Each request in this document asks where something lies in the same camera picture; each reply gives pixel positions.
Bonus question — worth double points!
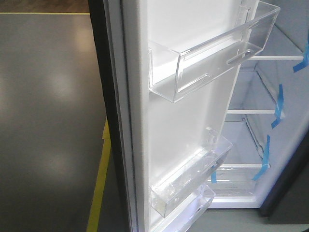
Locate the clear door bin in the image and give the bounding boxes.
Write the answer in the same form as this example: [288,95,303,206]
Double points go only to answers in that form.
[150,128,233,218]
[150,183,215,232]
[147,0,280,103]

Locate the open white fridge door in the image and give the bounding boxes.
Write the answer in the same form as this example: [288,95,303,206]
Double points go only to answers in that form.
[87,0,281,232]

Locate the clear middle door bin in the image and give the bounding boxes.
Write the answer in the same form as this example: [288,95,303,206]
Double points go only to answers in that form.
[150,128,233,218]

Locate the dark grey side-by-side fridge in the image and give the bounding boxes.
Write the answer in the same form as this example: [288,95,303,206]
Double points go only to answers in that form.
[211,26,309,217]

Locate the clear crisper drawer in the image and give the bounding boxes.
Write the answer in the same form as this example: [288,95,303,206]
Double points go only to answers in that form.
[207,167,259,197]

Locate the clear lower door bin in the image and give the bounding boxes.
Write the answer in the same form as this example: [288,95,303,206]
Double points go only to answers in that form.
[150,183,215,232]

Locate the clear upper door bin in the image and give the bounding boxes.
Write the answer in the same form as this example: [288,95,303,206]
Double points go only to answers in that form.
[147,0,280,103]

